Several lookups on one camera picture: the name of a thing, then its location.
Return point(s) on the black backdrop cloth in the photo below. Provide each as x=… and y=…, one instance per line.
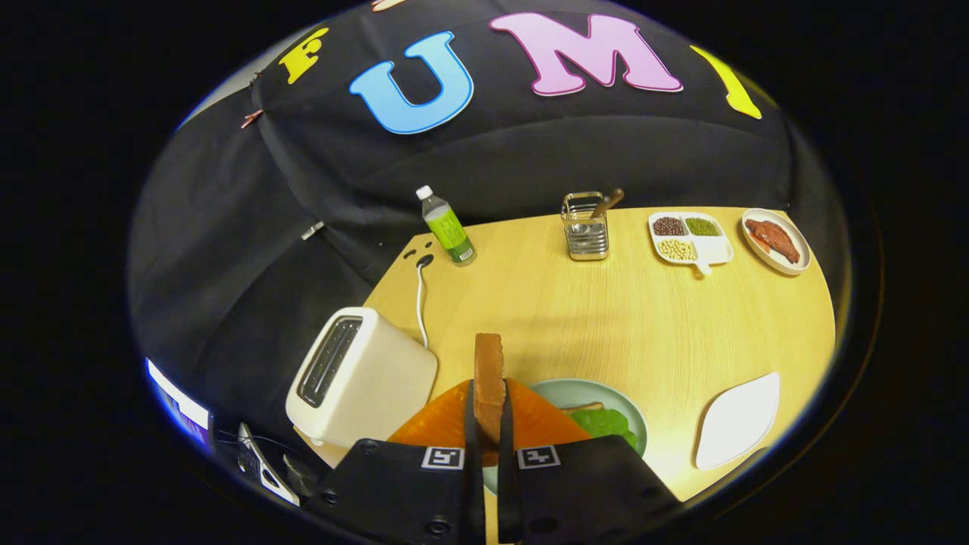
x=492, y=159

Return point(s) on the pile of pale beans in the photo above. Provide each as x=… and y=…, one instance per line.
x=677, y=250

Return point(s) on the pale green round plate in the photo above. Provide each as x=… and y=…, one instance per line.
x=575, y=393

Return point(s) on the white bread slice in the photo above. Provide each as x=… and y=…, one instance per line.
x=583, y=407

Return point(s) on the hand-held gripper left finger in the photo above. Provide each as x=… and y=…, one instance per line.
x=471, y=431

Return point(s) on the white round plate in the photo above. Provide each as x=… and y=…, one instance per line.
x=783, y=266

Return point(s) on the lit screen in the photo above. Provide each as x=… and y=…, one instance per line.
x=182, y=409

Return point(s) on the green lettuce leaf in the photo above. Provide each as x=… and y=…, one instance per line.
x=602, y=422

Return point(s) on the brown meat steak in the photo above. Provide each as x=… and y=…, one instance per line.
x=776, y=240

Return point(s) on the white divided dish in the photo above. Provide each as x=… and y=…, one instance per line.
x=715, y=248

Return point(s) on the pile of green beans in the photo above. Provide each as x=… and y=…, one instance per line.
x=702, y=226

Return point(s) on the white and black device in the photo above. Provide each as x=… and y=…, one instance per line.
x=261, y=465

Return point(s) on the small silver clip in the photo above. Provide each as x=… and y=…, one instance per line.
x=312, y=229

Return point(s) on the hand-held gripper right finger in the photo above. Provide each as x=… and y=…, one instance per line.
x=506, y=431

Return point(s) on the small red clip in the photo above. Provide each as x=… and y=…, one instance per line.
x=252, y=119

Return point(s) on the pile of brown beans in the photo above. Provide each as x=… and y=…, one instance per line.
x=669, y=226

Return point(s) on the white toaster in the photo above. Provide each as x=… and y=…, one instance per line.
x=378, y=378

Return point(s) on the green label plastic bottle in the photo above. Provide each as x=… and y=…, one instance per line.
x=450, y=231

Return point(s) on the white square plate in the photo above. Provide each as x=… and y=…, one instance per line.
x=738, y=420

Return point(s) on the toasted bread slice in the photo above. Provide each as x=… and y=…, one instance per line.
x=489, y=378

